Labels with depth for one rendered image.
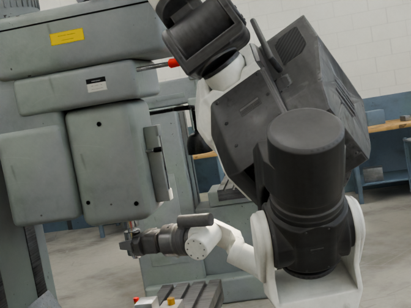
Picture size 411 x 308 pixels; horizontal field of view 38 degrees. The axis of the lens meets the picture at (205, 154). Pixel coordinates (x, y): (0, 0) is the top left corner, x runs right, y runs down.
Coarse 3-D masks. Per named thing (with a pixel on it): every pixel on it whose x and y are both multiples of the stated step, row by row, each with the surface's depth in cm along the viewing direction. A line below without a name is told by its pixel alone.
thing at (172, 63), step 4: (168, 60) 150; (172, 60) 149; (176, 60) 149; (152, 64) 151; (156, 64) 151; (160, 64) 150; (164, 64) 150; (168, 64) 150; (172, 64) 149; (176, 64) 149; (136, 68) 151; (140, 68) 151; (144, 68) 151; (148, 68) 151; (152, 68) 151
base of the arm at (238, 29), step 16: (224, 0) 113; (240, 16) 114; (224, 32) 113; (240, 32) 112; (176, 48) 115; (208, 48) 114; (224, 48) 113; (240, 48) 121; (192, 64) 114; (208, 64) 114
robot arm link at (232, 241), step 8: (224, 224) 160; (224, 232) 159; (232, 232) 157; (240, 232) 158; (224, 240) 160; (232, 240) 158; (240, 240) 155; (224, 248) 161; (232, 248) 153; (240, 248) 153; (232, 256) 152; (232, 264) 154
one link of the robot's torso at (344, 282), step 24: (264, 216) 97; (360, 216) 96; (264, 240) 95; (360, 240) 97; (264, 264) 98; (264, 288) 108; (288, 288) 104; (312, 288) 103; (336, 288) 102; (360, 288) 101
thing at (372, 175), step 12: (372, 120) 732; (384, 120) 733; (396, 120) 746; (408, 120) 718; (372, 132) 701; (204, 156) 738; (372, 168) 717; (360, 180) 713; (372, 180) 718; (384, 180) 717; (396, 180) 708; (204, 192) 785; (360, 192) 715
